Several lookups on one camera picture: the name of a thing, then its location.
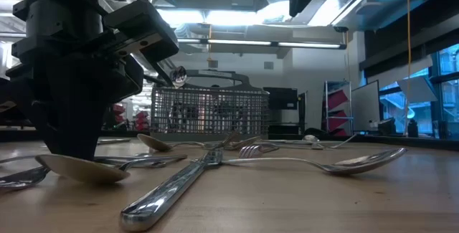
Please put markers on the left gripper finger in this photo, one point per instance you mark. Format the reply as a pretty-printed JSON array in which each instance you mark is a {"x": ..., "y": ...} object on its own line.
[
  {"x": 54, "y": 111},
  {"x": 86, "y": 118}
]

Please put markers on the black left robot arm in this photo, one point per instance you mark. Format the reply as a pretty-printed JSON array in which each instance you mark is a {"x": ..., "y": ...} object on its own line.
[{"x": 61, "y": 7}]

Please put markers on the grey mesh silverware basket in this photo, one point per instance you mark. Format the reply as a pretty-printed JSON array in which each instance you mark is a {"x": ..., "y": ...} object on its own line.
[{"x": 209, "y": 137}]

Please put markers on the long ceiling light fixture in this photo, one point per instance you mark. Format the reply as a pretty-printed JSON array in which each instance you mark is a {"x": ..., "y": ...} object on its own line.
[{"x": 251, "y": 42}]

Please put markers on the black cabinet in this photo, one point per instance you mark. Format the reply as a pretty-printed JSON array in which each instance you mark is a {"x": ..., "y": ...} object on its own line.
[{"x": 281, "y": 98}]

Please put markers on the shelf rack with red bins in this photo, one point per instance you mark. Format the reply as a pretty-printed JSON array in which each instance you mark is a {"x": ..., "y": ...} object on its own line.
[{"x": 337, "y": 100}]

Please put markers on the whiteboard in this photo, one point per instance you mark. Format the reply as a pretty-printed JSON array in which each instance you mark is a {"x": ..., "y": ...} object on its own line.
[{"x": 365, "y": 107}]

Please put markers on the black bottle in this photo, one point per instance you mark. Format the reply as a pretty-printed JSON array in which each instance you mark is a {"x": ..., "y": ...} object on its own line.
[{"x": 413, "y": 129}]

